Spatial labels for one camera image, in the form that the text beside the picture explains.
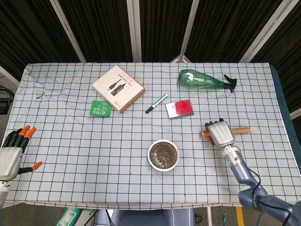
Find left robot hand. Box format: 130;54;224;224
0;125;43;182

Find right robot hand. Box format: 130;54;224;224
204;118;236;149

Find wooden stick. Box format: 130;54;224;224
199;127;251;137

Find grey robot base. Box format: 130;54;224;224
94;208;196;226

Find stainless steel bowl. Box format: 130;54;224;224
147;139;180;172

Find red ink pad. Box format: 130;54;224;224
165;99;195;120

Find green plastic spray bottle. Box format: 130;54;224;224
177;69;238;93

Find black equipment box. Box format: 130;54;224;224
0;87;12;115

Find crushed nuts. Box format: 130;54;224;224
152;147;174;167

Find green white marker pen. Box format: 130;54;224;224
145;94;168;114

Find green white floor object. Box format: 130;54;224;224
55;207;83;226

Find checkered tablecloth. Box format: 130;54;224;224
4;62;297;210

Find green packet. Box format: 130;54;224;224
89;100;112;118

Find white cardboard box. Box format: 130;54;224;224
92;65;146;114

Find dark pleated curtain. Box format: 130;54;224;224
0;0;301;118

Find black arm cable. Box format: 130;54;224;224
248;168;293;226

